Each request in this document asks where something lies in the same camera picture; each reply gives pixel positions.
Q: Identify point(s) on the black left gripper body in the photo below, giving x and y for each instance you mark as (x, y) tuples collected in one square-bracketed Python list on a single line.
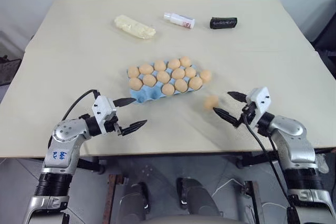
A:
[(111, 126)]

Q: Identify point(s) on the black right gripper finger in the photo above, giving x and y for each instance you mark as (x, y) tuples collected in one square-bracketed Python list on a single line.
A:
[(237, 95), (227, 116)]

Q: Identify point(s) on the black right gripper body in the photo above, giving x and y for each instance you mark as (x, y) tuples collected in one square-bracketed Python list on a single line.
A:
[(249, 111)]

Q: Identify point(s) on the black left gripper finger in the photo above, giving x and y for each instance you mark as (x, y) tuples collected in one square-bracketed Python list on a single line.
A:
[(123, 101), (132, 127)]

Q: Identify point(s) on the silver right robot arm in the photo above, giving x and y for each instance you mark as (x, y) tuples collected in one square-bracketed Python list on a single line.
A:
[(288, 129)]

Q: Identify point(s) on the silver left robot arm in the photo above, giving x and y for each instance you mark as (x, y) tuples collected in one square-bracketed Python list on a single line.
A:
[(65, 129)]

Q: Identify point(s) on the tan egg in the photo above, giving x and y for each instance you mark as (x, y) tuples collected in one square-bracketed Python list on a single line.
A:
[(146, 69), (206, 76), (160, 65), (136, 84), (174, 64), (163, 76), (190, 72), (168, 89), (195, 83), (149, 80), (181, 85), (211, 102), (178, 73), (133, 72), (186, 61)]

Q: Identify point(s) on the blue egg carton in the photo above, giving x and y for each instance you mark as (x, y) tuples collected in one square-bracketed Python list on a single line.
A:
[(144, 96)]

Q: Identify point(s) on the black table leg with caster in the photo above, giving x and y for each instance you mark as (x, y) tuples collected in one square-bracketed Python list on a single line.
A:
[(252, 159), (92, 165)]

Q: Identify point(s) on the dark grey rounded robot leg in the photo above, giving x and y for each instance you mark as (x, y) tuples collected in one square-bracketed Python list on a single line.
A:
[(197, 197), (135, 200)]

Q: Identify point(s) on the black bag roll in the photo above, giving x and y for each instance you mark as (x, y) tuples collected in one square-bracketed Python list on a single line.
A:
[(223, 22)]

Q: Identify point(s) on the white bottle with red label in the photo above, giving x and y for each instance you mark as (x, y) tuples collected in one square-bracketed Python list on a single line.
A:
[(178, 20)]

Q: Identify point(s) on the black chair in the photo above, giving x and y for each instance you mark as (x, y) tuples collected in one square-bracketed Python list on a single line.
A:
[(328, 30)]

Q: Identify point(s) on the dark cart with bag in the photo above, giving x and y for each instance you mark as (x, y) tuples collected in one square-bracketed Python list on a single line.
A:
[(8, 69)]

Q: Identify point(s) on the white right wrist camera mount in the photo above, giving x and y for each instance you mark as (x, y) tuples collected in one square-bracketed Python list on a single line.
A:
[(260, 98)]

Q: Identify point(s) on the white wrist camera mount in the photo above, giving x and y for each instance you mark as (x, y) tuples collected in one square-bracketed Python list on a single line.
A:
[(260, 98), (102, 106)]

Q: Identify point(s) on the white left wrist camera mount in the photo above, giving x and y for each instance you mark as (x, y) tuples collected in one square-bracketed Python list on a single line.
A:
[(102, 106)]

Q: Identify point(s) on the rusty metal frame bar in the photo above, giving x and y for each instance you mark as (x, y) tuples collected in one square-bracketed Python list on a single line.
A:
[(254, 203), (111, 197)]

